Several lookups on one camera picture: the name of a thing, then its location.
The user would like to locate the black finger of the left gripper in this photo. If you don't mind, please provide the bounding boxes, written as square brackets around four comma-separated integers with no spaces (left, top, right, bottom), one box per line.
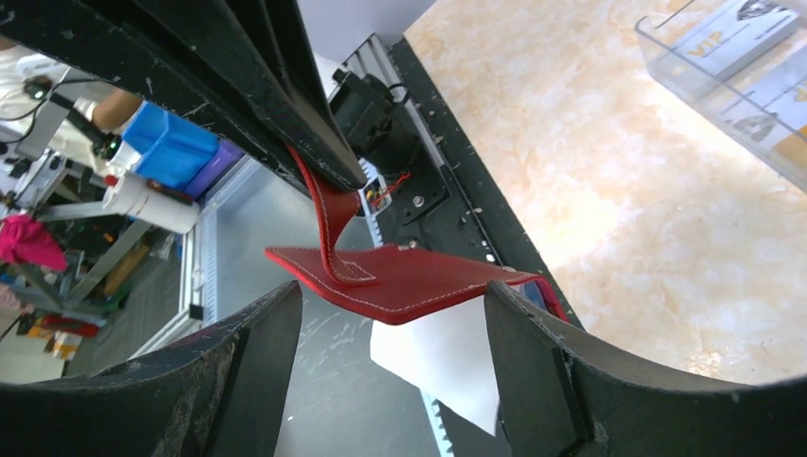
[1,1,365,190]

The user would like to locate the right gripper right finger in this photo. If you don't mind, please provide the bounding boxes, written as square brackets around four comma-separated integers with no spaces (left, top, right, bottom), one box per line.
[484,282,806,456]

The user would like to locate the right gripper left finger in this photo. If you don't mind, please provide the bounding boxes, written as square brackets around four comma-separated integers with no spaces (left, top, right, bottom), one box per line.
[1,281,302,456]

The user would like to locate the red leather card holder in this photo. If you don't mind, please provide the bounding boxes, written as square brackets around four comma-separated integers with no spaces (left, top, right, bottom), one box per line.
[265,149,568,326]

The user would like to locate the white credit card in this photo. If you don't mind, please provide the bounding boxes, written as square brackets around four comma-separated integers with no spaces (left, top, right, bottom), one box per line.
[719,47,806,161]

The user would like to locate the clear plastic card tray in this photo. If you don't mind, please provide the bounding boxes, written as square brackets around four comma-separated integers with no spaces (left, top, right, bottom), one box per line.
[634,1,806,189]

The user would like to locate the silver credit card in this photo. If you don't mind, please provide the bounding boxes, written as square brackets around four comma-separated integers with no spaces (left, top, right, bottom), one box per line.
[672,0,799,80]

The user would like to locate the person in background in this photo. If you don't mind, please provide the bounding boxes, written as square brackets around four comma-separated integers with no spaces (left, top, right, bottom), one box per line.
[0,37,145,178]

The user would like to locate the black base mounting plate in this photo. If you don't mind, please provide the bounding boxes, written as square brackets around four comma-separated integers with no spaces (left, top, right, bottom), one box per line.
[344,36,546,456]

